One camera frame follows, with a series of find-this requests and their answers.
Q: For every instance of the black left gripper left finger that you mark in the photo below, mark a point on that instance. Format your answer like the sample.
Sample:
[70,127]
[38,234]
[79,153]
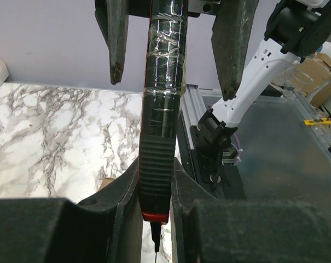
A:
[105,227]

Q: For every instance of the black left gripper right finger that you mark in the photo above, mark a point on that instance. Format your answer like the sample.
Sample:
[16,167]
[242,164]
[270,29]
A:
[207,229]

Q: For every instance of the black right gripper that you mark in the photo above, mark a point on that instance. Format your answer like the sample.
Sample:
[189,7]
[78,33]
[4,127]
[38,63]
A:
[230,35]

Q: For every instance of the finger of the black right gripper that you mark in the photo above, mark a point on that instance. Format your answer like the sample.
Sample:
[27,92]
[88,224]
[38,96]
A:
[112,17]

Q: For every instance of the brown cardboard express box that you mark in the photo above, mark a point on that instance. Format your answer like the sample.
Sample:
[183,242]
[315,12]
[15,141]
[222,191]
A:
[105,182]

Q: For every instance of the red black utility knife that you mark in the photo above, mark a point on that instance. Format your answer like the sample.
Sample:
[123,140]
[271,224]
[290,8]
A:
[164,86]

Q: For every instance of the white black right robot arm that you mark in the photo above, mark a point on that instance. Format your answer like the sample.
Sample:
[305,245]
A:
[295,29]

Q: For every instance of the clear plastic container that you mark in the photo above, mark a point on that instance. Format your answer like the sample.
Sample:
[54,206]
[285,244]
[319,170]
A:
[296,80]

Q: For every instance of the stacked cardboard boxes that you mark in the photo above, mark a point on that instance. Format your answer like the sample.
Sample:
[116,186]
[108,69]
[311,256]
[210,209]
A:
[319,68]

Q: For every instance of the yellow utility knife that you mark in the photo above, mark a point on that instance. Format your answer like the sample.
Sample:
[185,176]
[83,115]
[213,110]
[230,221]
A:
[314,122]

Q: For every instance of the aluminium frame rail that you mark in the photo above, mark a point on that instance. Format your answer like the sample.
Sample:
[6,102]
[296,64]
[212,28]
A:
[195,103]

